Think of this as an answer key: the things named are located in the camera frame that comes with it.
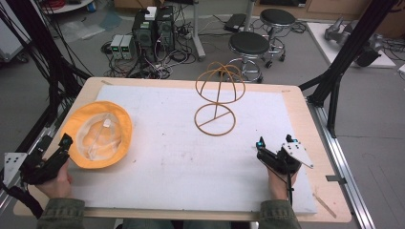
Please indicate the aluminium rail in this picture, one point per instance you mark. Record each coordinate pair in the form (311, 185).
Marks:
(344, 165)

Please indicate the black metal frame stand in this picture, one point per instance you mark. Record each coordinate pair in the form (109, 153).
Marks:
(44, 47)
(344, 60)

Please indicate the black computer tower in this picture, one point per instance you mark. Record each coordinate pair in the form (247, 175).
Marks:
(144, 35)
(165, 30)

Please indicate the grey metal post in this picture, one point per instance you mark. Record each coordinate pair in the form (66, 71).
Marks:
(198, 31)

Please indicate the grey power supply unit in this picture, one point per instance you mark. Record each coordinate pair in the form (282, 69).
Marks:
(128, 47)
(116, 46)

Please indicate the thin wooden stick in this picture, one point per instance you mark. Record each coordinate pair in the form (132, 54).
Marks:
(324, 206)

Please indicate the white floor board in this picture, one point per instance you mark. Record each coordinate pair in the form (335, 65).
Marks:
(321, 41)

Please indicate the yellow bucket hat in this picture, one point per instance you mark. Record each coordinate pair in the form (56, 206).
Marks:
(119, 127)

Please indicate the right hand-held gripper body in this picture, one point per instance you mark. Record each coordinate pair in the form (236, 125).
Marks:
(286, 159)

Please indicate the grey robot part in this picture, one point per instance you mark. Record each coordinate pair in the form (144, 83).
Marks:
(350, 35)

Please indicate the flat black case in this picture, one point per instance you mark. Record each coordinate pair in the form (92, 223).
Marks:
(235, 22)

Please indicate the person's left hand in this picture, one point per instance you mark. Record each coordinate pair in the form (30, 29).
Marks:
(59, 186)

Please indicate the small white box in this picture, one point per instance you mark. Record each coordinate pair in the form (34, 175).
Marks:
(151, 12)

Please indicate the black round stool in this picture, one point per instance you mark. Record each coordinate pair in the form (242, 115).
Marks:
(249, 44)
(277, 17)

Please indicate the grey tape strip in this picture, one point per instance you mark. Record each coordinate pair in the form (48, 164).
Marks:
(336, 179)

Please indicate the person's right hand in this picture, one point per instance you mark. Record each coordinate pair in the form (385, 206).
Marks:
(278, 187)

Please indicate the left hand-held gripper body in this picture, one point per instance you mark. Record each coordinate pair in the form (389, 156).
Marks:
(38, 170)

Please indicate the white table mat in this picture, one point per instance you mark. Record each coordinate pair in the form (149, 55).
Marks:
(178, 165)

